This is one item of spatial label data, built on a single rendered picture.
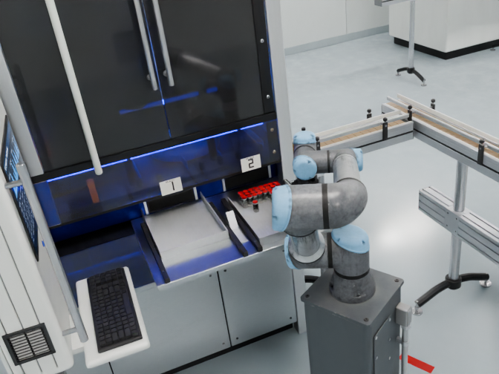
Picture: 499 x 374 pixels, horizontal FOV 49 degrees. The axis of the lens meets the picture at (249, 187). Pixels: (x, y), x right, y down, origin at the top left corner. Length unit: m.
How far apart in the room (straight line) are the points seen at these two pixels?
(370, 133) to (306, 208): 1.33
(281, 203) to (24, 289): 0.74
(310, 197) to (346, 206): 0.09
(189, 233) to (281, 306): 0.78
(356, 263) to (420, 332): 1.19
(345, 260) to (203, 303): 0.94
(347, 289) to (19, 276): 0.98
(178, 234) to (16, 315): 0.70
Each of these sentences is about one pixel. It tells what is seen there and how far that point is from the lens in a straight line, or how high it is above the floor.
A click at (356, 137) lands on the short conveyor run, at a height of 0.93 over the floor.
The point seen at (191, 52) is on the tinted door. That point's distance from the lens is 2.01.
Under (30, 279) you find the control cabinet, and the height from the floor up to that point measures 1.16.
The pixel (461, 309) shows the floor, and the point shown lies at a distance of 3.04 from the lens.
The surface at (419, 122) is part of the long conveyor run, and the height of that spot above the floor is 0.93.
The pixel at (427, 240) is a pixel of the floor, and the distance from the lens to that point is 3.49.
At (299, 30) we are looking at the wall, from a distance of 7.39.
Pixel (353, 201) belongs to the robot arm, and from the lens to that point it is 1.35.
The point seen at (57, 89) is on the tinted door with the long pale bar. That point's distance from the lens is 1.96.
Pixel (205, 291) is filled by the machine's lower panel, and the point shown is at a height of 0.47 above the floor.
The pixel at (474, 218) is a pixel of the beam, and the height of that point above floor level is 0.55.
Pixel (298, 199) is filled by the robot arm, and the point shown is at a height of 1.33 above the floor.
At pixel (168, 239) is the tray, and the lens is 2.08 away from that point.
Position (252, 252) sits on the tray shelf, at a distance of 1.93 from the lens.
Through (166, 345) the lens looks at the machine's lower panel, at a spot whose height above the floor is 0.24.
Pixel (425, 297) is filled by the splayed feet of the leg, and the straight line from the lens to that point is 2.94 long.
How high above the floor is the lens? 2.01
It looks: 29 degrees down
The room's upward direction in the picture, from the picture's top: 8 degrees counter-clockwise
